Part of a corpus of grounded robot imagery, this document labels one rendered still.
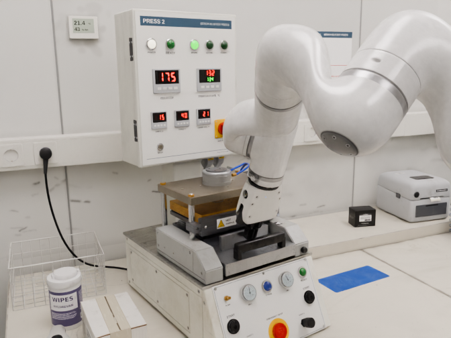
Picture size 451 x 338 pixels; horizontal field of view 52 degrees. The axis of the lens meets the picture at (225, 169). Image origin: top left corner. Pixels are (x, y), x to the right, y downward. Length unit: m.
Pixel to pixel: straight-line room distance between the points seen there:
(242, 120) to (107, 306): 0.60
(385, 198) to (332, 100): 1.56
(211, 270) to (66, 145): 0.72
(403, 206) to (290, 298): 0.93
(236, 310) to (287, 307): 0.15
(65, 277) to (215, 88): 0.66
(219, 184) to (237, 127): 0.32
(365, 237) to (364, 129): 1.26
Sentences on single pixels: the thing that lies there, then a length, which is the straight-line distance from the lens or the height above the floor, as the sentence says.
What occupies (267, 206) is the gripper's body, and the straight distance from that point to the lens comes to 1.12.
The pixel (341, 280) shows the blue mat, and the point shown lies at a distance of 1.57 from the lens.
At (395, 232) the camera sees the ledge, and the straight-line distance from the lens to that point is 1.92.
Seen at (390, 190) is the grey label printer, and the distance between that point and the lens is 2.10.
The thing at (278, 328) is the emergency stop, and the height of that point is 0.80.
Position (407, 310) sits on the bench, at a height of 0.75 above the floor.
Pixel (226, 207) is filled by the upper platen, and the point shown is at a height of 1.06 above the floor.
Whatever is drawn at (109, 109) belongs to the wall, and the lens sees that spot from 1.65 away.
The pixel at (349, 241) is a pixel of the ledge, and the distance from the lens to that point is 1.79.
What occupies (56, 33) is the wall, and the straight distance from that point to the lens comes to 1.63.
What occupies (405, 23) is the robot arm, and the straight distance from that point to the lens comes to 0.67.
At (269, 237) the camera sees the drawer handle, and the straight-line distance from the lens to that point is 1.17.
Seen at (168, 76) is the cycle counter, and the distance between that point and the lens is 1.31.
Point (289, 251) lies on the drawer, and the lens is 1.23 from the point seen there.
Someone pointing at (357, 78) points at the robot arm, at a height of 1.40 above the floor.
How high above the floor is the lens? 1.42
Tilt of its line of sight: 12 degrees down
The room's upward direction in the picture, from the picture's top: 1 degrees counter-clockwise
